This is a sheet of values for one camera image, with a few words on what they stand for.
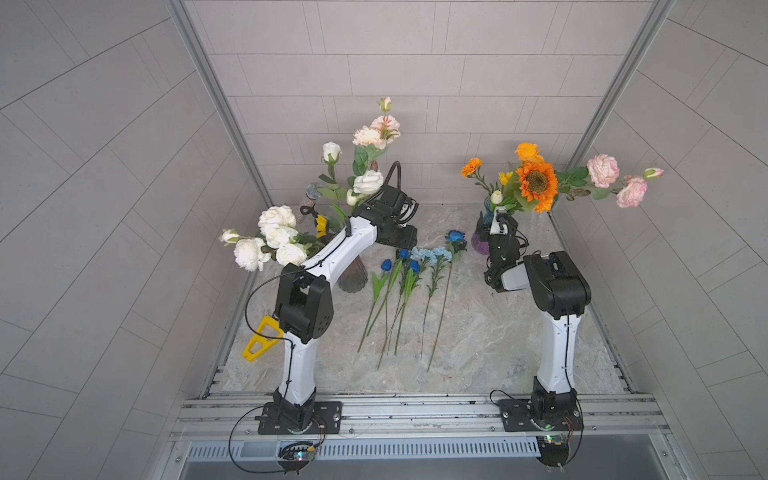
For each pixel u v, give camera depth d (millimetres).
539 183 688
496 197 807
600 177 656
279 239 553
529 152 845
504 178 866
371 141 665
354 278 889
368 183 706
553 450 685
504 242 873
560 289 569
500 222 822
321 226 805
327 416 710
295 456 654
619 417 733
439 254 963
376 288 936
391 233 736
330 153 774
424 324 867
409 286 914
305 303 496
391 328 863
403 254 963
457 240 1020
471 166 881
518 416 709
